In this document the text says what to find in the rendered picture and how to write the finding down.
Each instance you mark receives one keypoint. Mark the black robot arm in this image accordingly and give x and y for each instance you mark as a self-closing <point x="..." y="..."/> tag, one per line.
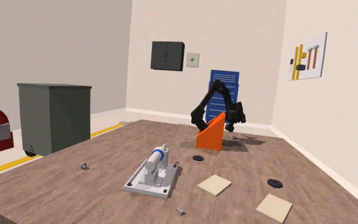
<point x="234" y="110"/>

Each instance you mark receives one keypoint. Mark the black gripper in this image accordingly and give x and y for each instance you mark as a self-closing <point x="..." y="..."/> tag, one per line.
<point x="229" y="127"/>

